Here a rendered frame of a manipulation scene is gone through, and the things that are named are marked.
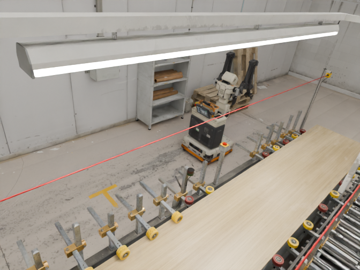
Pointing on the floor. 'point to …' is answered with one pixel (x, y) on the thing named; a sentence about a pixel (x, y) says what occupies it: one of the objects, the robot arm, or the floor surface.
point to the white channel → (30, 27)
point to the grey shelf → (176, 105)
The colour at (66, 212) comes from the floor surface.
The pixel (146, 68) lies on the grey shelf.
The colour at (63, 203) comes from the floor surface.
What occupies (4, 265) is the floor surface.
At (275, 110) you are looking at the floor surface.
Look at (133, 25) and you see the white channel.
